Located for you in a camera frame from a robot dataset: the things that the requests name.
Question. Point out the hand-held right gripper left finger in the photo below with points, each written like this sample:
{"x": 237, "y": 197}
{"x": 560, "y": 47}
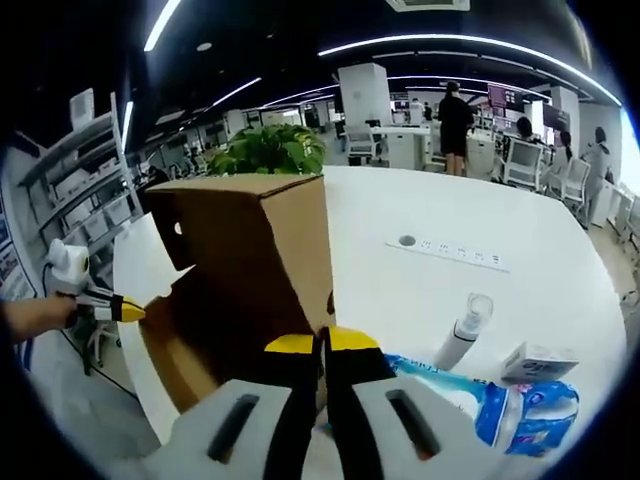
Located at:
{"x": 295, "y": 395}

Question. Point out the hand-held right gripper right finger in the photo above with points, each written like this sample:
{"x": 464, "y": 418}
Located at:
{"x": 360, "y": 395}

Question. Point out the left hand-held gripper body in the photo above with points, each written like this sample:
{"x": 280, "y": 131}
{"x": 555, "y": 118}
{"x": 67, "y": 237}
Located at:
{"x": 70, "y": 270}

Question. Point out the white tube bottle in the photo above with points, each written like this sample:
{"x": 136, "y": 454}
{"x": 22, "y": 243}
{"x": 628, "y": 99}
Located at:
{"x": 457, "y": 342}

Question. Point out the brown cardboard shoe box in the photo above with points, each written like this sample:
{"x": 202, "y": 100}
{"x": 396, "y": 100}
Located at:
{"x": 240, "y": 250}

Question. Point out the small white box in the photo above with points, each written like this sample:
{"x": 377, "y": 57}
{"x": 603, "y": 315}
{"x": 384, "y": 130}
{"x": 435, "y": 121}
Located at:
{"x": 535, "y": 367}

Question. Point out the blue crinkly soft pack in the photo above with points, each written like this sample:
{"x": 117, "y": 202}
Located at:
{"x": 540, "y": 420}

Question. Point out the person's left hand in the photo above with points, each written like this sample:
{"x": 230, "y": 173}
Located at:
{"x": 55, "y": 315}

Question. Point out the white chair base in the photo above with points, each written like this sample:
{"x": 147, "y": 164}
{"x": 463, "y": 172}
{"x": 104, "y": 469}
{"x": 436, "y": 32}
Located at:
{"x": 97, "y": 340}

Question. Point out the metal storage shelf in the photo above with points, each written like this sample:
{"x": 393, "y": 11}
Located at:
{"x": 75, "y": 200}

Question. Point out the white table power strip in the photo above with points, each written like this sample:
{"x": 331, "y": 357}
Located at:
{"x": 450, "y": 248}

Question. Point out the green potted plant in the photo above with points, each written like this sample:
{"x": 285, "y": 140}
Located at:
{"x": 270, "y": 147}

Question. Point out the white office chair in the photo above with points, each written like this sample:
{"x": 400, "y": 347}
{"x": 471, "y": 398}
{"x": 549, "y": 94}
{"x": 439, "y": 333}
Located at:
{"x": 362, "y": 145}
{"x": 525, "y": 160}
{"x": 575, "y": 180}

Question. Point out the long ceiling light strip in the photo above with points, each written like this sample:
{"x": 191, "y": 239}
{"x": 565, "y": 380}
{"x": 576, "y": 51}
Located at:
{"x": 450, "y": 37}

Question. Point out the ceiling air conditioner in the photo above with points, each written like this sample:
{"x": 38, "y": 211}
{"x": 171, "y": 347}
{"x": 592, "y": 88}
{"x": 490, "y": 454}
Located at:
{"x": 427, "y": 4}

